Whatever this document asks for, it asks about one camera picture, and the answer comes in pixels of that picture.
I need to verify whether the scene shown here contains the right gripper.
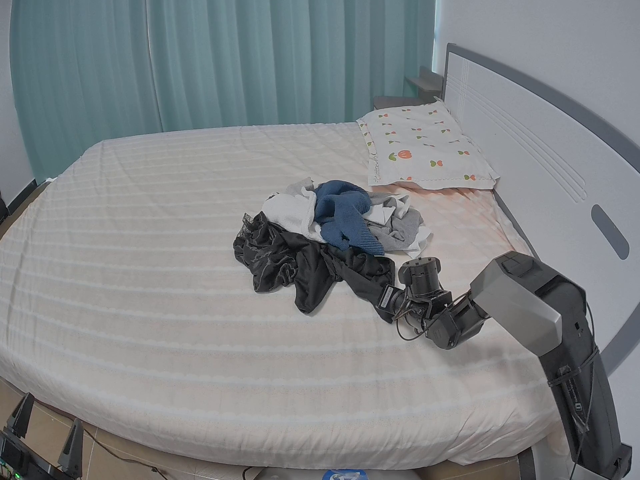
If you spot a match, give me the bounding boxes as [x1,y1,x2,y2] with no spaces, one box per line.
[375,283,427,327]

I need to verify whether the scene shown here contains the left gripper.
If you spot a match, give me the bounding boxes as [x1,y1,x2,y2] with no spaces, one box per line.
[0,393,85,480]

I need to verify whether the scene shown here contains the black T-shirt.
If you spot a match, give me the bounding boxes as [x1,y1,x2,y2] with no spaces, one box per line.
[280,230,398,325]

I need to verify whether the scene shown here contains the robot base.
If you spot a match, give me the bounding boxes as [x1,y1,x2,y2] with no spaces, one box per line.
[245,464,381,480]

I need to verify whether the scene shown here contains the dark blue garment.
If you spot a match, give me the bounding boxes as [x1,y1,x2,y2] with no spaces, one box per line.
[314,180,386,257]

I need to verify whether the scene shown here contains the white garment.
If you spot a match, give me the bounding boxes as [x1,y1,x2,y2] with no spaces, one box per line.
[263,193,326,244]

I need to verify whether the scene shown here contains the black lace garment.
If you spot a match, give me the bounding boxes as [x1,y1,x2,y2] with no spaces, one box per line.
[233,212,306,295]

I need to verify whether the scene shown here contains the white printed pillow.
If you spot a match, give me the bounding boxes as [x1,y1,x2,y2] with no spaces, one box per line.
[356,97,502,189]

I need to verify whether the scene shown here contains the bed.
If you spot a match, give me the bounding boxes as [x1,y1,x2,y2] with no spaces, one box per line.
[0,43,640,476]

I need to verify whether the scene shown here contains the grey bedside table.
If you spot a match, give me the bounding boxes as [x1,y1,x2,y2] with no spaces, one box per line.
[373,65,446,112]

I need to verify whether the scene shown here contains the blue-green curtain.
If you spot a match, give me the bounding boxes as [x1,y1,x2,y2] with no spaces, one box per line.
[9,0,163,183]
[147,0,436,133]

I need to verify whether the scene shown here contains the black cable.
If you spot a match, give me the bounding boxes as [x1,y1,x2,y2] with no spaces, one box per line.
[81,429,167,470]

